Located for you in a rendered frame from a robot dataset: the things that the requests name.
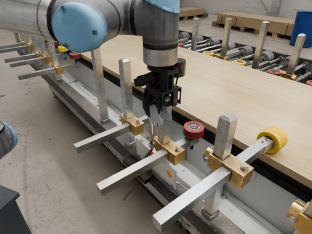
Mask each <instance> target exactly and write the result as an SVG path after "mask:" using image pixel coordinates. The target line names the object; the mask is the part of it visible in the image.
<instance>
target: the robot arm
mask: <svg viewBox="0 0 312 234"><path fill-rule="evenodd" d="M179 14H180V0H0V30H5V31H10V32H14V33H21V34H25V35H30V36H35V37H40V38H45V39H51V40H54V41H56V42H59V43H60V44H61V45H62V46H64V47H65V48H66V49H68V50H70V51H72V52H77V53H84V52H90V51H93V50H95V49H97V48H99V47H100V46H101V45H102V44H103V43H105V42H107V41H109V40H110V39H113V38H114V37H116V36H118V35H134V36H142V37H143V62H144V63H145V64H146V65H147V69H148V70H149V71H151V72H148V73H146V74H144V75H139V76H138V77H137V78H135V79H133V81H134V84H135V87H138V86H139V87H144V86H146V87H145V88H144V95H143V109H144V111H145V113H146V115H147V116H148V118H149V120H150V122H151V123H152V124H153V125H154V126H155V127H156V128H157V127H159V125H161V124H162V123H163V121H162V120H163V119H164V120H169V121H170V120H171V119H172V115H171V114H170V113H169V111H168V106H173V107H174V106H176V105H177V103H179V104H181V92H182V88H181V87H180V86H178V85H176V84H174V74H176V73H178V68H177V67H174V64H176V63H177V55H178V32H179ZM178 92H180V96H179V99H178ZM17 142H18V139H17V134H16V132H15V130H14V129H13V128H12V127H11V126H8V123H6V122H4V121H2V120H0V160H1V159H2V158H3V157H4V156H5V155H7V154H8V153H10V152H11V151H12V149H13V148H14V147H15V146H16V145H17Z"/></svg>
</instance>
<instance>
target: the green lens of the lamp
mask: <svg viewBox="0 0 312 234"><path fill-rule="evenodd" d="M185 71H186V69H184V70H182V71H178V73H176V74H174V77H175V78H181V77H184V76H185Z"/></svg>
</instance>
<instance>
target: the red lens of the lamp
mask: <svg viewBox="0 0 312 234"><path fill-rule="evenodd" d="M174 67H177V68H178V70H183V69H185V68H186V60H185V62H183V63H176V64H174Z"/></svg>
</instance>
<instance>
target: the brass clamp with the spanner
mask: <svg viewBox="0 0 312 234"><path fill-rule="evenodd" d="M153 142H154V143H155V144H156V147H155V150H156V151H157V152H158V151H160V150H162V149H164V150H166V151H167V152H168V153H169V158H168V159H167V160H168V161H169V162H171V163H172V164H173V165H174V166H175V165H177V164H179V163H180V162H182V161H184V158H185V149H183V148H182V147H180V146H179V145H178V144H176V143H175V142H173V141H172V140H170V142H168V143H166V144H162V143H161V142H159V141H158V135H157V136H155V137H154V138H153ZM176 147H180V150H181V151H180V152H175V149H176Z"/></svg>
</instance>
